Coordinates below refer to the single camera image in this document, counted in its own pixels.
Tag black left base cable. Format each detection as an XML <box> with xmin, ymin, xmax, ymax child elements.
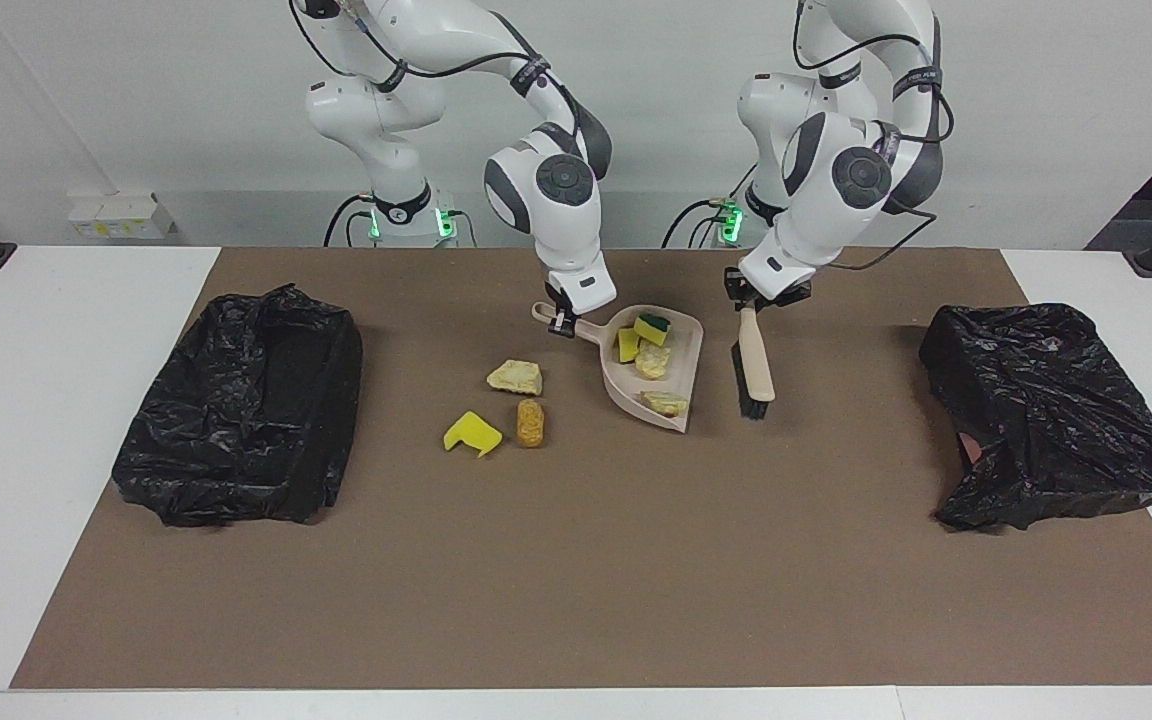
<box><xmin>661</xmin><ymin>150</ymin><xmax>762</xmax><ymax>249</ymax></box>

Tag black trash bag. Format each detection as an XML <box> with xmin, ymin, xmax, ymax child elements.
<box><xmin>112</xmin><ymin>284</ymin><xmax>365</xmax><ymax>528</ymax></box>
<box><xmin>918</xmin><ymin>303</ymin><xmax>1152</xmax><ymax>532</ymax></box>

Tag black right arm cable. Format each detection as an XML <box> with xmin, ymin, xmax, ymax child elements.
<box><xmin>288</xmin><ymin>0</ymin><xmax>597</xmax><ymax>151</ymax></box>

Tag brown table mat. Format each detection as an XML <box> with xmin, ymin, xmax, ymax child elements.
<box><xmin>11</xmin><ymin>247</ymin><xmax>1152</xmax><ymax>689</ymax></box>

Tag black base cable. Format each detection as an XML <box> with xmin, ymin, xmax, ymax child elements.
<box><xmin>661</xmin><ymin>150</ymin><xmax>762</xmax><ymax>249</ymax></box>
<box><xmin>324</xmin><ymin>193</ymin><xmax>377</xmax><ymax>248</ymax></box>

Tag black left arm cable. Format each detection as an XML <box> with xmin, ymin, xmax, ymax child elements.
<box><xmin>794</xmin><ymin>0</ymin><xmax>957</xmax><ymax>271</ymax></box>

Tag black right base cable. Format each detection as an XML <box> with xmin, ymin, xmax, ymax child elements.
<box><xmin>324</xmin><ymin>193</ymin><xmax>377</xmax><ymax>248</ymax></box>

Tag white wall power strip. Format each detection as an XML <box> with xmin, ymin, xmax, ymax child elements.
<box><xmin>68</xmin><ymin>193</ymin><xmax>177</xmax><ymax>241</ymax></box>

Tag beige hand brush black bristles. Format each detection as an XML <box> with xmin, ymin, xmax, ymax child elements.
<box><xmin>731</xmin><ymin>300</ymin><xmax>777</xmax><ymax>419</ymax></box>

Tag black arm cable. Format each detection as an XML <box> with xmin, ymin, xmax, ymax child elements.
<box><xmin>794</xmin><ymin>0</ymin><xmax>957</xmax><ymax>271</ymax></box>
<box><xmin>288</xmin><ymin>0</ymin><xmax>597</xmax><ymax>151</ymax></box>

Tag notched yellow sponge piece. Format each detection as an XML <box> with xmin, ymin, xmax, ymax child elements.
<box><xmin>443</xmin><ymin>411</ymin><xmax>503</xmax><ymax>458</ymax></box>

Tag beige plastic dustpan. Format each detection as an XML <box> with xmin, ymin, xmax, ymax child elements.
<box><xmin>532</xmin><ymin>302</ymin><xmax>705</xmax><ymax>434</ymax></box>

